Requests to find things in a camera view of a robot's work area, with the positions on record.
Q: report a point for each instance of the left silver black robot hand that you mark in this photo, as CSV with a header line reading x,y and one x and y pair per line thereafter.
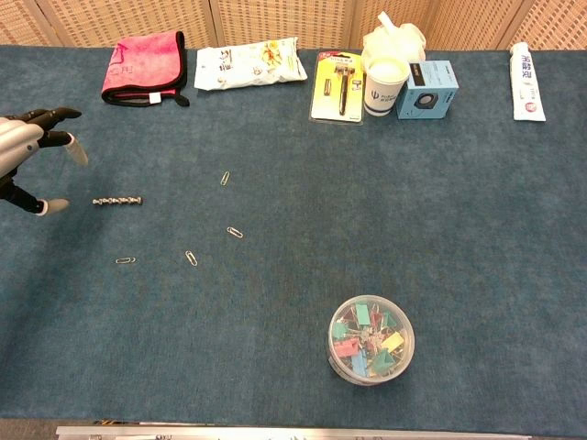
x,y
20,137

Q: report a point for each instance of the silver paper clip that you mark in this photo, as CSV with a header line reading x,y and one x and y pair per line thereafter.
x,y
191,258
224,178
235,232
125,260

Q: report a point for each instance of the pink towel with black trim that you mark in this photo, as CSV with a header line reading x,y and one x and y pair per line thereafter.
x,y
142,69

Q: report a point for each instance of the white snack bag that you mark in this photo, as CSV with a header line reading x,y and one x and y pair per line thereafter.
x,y
247,64

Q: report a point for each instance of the woven folding screen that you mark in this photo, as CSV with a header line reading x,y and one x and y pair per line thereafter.
x,y
284,20

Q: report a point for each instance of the razor in yellow blister pack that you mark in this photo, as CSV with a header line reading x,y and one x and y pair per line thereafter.
x,y
338,84

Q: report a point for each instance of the white paper cup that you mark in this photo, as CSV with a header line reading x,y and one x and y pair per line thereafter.
x,y
384,84

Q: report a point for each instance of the clear tub of binder clips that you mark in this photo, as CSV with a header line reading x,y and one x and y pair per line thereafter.
x,y
371,339

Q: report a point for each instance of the light blue speaker box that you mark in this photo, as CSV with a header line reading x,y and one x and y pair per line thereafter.
x,y
428,89

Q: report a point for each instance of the white toothpaste tube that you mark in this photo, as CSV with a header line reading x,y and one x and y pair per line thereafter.
x,y
527,82

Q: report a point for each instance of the aluminium rail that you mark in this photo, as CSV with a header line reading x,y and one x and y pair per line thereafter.
x,y
293,433

